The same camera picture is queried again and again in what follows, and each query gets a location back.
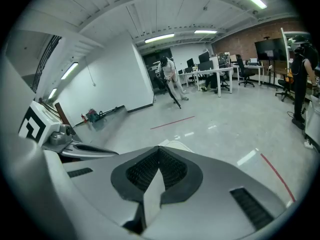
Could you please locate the black desk monitor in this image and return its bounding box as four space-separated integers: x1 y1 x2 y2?
197 60 215 72

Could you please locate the white desk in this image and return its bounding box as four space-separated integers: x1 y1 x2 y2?
232 64 265 87
176 67 235 98

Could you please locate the black office chair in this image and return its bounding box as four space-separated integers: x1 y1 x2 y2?
274 72 296 103
235 54 256 88

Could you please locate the angled red floor tape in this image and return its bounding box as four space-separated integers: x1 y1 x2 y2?
259 152 297 203

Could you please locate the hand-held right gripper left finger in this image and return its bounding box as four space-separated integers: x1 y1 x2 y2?
62 145 160 235

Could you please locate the straight red floor tape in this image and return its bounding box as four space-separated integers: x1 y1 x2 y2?
149 115 196 131

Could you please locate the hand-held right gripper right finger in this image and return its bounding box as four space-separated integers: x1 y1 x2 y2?
147 145 287 240

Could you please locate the dark glass door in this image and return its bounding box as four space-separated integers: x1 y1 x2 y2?
140 47 174 95

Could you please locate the white cabinet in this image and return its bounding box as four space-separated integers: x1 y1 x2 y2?
303 94 320 148

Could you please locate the white shelving rack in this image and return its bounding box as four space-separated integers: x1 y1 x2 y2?
279 27 320 67

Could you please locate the large black television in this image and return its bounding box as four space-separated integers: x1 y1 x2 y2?
254 37 289 63

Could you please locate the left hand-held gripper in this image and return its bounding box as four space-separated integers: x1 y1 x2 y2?
18 100 120 159

